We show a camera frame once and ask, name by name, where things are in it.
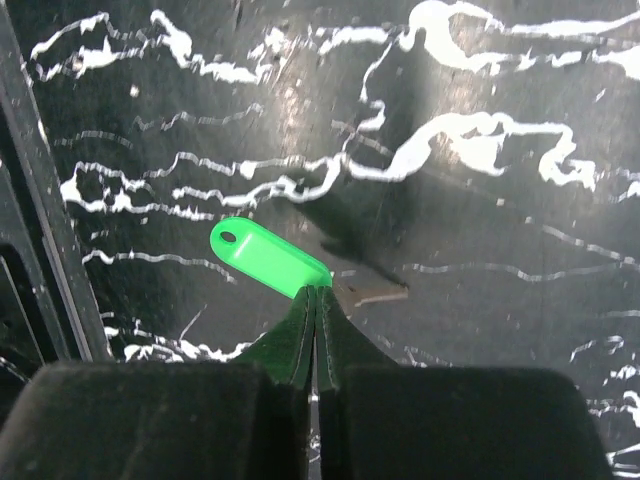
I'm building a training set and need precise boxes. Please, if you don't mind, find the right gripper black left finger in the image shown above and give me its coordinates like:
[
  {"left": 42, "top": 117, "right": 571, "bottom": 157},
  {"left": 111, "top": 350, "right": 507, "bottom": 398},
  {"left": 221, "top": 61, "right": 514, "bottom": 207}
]
[{"left": 234, "top": 287, "right": 316, "bottom": 390}]

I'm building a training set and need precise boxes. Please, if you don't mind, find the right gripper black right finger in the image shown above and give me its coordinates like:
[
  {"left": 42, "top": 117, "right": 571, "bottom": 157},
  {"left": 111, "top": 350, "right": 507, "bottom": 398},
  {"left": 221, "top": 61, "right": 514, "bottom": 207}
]
[{"left": 316, "top": 287, "right": 398, "bottom": 391}]

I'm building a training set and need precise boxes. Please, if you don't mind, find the silver key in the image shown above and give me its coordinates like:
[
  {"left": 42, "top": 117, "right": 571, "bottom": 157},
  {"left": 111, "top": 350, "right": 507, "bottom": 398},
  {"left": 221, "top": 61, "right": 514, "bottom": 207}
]
[{"left": 333, "top": 284, "right": 409, "bottom": 308}]

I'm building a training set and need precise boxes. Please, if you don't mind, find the green key tag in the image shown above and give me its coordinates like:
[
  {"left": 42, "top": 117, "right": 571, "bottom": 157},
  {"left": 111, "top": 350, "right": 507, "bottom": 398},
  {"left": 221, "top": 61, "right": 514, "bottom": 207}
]
[{"left": 210, "top": 217, "right": 333, "bottom": 299}]

